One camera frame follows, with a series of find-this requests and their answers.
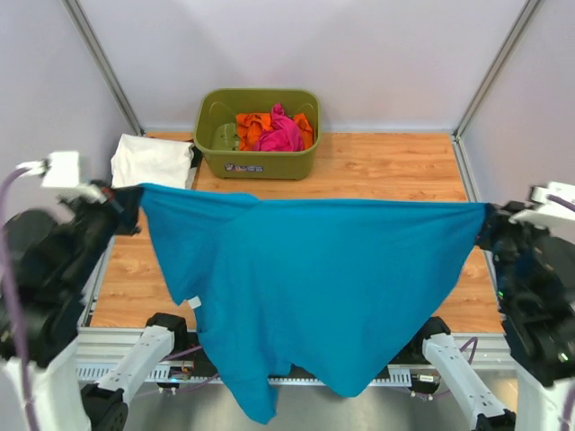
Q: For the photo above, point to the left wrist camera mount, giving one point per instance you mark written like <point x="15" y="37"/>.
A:
<point x="65" y="172"/>

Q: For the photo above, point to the white slotted cable duct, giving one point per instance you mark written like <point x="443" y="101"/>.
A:
<point x="394" y="377"/>

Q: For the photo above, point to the aluminium frame rail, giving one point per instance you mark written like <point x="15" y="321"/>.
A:
<point x="109" y="345"/>

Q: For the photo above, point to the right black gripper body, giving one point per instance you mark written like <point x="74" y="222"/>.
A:
<point x="502" y="237"/>

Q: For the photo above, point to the orange t shirt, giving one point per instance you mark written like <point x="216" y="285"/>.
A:
<point x="250" y="126"/>

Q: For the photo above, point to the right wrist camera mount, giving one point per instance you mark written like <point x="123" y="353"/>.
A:
<point x="549" y="206"/>

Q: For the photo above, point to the pink t shirt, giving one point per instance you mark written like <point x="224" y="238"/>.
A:
<point x="284" y="135"/>

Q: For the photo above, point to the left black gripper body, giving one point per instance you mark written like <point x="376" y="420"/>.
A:
<point x="94" y="221"/>

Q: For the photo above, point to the black cloth strip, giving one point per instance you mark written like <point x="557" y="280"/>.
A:
<point x="200" y="364"/>

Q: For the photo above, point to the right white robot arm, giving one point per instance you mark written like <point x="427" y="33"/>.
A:
<point x="534" y="276"/>

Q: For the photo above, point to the folded white t shirt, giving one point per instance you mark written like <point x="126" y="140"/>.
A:
<point x="139" y="160"/>

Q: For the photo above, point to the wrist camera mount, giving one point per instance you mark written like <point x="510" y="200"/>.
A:
<point x="65" y="172"/>
<point x="549" y="206"/>

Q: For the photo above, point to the blue t shirt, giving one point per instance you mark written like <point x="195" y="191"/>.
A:
<point x="335" y="286"/>

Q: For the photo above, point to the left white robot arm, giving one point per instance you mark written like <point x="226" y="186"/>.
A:
<point x="45" y="267"/>

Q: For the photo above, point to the olive green plastic tub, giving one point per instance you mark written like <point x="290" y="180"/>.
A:
<point x="215" y="133"/>

